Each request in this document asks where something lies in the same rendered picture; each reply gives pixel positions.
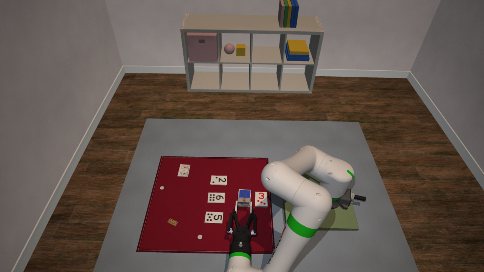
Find brown domino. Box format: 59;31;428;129
168;218;178;227

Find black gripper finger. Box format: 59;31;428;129
243;202;257;235
227;201;240;234

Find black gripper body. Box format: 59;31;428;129
232;226;251;243

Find beige playing card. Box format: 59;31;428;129
208;193;225;203
211;175;227;185
204;212;223;224

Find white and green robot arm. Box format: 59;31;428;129
226;145;366;272

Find cream rules card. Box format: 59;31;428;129
177;164;191;177

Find red playing card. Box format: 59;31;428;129
255;192;268;207

